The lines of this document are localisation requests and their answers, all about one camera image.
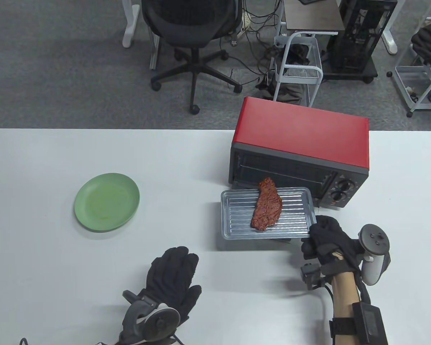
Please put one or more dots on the person's left hand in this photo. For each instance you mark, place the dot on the person's left hand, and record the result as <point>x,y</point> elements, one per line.
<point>172,273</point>

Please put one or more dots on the black open computer case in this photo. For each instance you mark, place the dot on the black open computer case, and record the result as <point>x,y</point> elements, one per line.
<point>359,36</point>

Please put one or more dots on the white rolling cart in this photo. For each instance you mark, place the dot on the white rolling cart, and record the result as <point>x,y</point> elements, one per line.
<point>301,72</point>

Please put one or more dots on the person's right hand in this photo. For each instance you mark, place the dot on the person's right hand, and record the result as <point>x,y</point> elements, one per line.
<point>330,240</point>

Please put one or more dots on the black mesh office chair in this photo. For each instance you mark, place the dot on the black mesh office chair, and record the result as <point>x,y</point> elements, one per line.
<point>190,21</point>

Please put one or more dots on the black floor bag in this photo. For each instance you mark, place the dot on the black floor bag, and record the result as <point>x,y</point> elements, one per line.
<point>287,93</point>

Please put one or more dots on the small black pouch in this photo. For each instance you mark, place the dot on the small black pouch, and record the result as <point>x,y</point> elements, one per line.
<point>298,52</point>

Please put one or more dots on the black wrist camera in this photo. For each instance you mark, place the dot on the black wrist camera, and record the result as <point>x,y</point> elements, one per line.
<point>310,275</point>

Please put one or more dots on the grey handheld controller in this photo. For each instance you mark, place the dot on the grey handheld controller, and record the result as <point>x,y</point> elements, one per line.
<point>158,323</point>
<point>373,240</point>

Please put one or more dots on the green plate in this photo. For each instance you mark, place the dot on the green plate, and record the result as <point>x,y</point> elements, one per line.
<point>107,201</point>

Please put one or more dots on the brown steak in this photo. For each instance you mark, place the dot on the brown steak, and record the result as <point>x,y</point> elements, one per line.
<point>267,205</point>

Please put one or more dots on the red toaster oven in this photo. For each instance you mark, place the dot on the red toaster oven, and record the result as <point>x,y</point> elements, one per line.
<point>301,125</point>

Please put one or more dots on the metal baking tray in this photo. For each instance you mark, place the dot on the metal baking tray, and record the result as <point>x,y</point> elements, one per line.
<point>237,215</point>

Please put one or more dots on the black forearm tracker box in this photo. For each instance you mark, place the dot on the black forearm tracker box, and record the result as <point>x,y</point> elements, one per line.
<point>371,323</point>

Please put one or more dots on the white power strip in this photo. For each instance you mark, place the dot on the white power strip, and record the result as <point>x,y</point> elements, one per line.
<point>245,23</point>

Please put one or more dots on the small wooden side table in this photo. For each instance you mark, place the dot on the small wooden side table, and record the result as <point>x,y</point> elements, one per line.
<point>312,18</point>

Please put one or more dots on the white desk leg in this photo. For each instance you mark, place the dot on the white desk leg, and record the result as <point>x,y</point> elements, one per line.
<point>389,39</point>
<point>129,32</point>

